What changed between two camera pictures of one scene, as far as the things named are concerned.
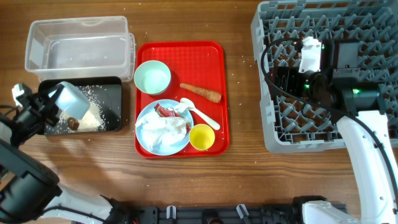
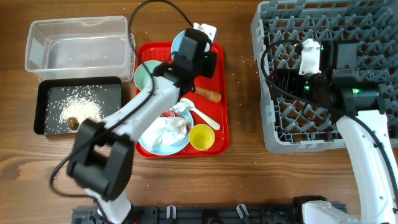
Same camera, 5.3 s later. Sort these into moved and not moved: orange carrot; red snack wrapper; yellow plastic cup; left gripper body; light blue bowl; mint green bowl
Moved: light blue bowl; left gripper body
Not moved: red snack wrapper; orange carrot; yellow plastic cup; mint green bowl
